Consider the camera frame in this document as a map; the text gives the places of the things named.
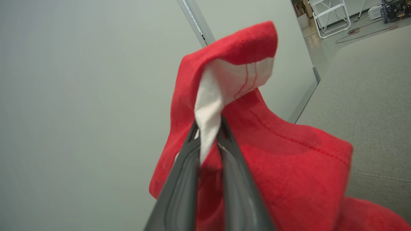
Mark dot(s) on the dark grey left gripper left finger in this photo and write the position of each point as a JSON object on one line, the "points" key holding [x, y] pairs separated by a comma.
{"points": [[179, 192]]}

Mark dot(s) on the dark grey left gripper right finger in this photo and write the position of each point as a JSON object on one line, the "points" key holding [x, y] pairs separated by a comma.
{"points": [[239, 192]]}

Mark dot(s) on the red and white jersey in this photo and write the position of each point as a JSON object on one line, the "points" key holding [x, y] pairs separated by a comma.
{"points": [[289, 166]]}

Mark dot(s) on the grey fabric sofa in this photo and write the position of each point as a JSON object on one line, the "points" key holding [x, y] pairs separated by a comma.
{"points": [[369, 96]]}

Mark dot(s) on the white metal rack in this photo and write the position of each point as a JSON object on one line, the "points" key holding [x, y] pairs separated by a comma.
{"points": [[330, 14]]}

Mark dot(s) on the small white box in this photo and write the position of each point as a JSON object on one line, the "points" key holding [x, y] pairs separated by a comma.
{"points": [[374, 12]]}

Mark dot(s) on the black wheeled machine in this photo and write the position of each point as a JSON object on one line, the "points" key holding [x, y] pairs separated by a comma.
{"points": [[395, 9]]}

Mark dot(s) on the grey metal partition post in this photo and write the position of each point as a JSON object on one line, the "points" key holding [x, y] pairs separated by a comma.
{"points": [[197, 21]]}

